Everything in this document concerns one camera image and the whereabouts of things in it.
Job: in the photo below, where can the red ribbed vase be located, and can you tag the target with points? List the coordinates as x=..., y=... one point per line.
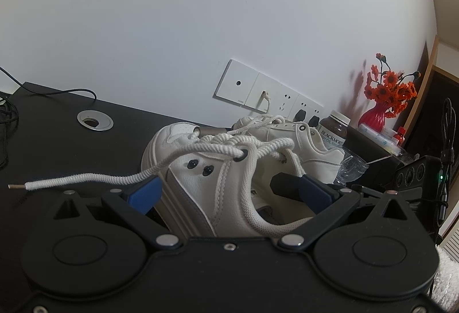
x=373, y=117

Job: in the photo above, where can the white fluffy cloth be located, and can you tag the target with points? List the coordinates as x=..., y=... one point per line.
x=448, y=277

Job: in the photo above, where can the small red-capped bottle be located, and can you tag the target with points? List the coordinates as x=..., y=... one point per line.
x=400, y=137

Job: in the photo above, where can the clear plastic packet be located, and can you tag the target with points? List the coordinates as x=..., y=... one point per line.
x=378, y=139

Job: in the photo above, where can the white wall plate round port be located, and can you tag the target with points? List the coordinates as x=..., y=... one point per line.
x=229, y=76

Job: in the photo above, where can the white power socket plate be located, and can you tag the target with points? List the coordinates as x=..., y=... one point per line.
x=307, y=108
x=291, y=108

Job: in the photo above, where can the black box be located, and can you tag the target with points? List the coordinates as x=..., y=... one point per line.
x=380, y=169

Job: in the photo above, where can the orange artificial flowers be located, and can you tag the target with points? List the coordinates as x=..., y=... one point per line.
x=391, y=87

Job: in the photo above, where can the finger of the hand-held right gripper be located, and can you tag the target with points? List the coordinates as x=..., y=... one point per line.
x=287, y=185

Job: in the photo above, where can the black power plug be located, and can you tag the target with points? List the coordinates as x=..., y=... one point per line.
x=315, y=120
x=300, y=115

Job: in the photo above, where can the white slatted panel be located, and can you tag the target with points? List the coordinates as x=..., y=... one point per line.
x=450, y=236

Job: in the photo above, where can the grey cylindrical tube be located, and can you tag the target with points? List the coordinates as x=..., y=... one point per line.
x=215, y=131

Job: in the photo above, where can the white network wall plate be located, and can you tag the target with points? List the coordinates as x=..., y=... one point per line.
x=256, y=90

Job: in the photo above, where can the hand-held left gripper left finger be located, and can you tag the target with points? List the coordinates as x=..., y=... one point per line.
x=145, y=194

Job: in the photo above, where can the brown supplement bottle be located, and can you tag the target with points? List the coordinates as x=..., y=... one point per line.
x=333, y=133

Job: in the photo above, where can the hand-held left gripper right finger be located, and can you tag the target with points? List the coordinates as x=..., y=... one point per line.
x=319, y=194

